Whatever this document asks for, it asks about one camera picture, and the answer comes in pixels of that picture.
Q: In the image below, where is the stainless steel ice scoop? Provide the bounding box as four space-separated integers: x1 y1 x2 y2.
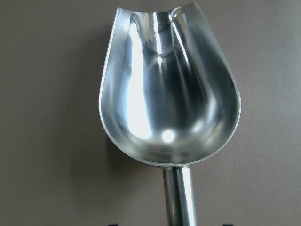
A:
99 2 241 226

